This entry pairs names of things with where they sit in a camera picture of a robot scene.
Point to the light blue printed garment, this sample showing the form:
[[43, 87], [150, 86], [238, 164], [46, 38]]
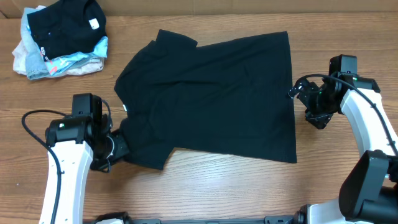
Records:
[[79, 63]]

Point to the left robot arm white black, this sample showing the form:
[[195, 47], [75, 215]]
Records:
[[79, 142]]

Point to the grey denim garment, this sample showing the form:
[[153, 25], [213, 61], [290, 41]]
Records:
[[28, 58]]

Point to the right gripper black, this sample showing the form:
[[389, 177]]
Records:
[[306, 101]]

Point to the black t-shirt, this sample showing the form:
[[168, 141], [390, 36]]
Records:
[[226, 98]]

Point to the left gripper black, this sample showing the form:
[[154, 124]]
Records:
[[119, 146]]

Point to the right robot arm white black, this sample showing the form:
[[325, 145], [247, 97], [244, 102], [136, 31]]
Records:
[[363, 198]]

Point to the pale pink garment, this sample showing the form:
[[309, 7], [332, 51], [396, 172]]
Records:
[[65, 38]]

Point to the folded black shirt on pile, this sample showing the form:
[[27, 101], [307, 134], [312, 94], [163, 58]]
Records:
[[67, 27]]

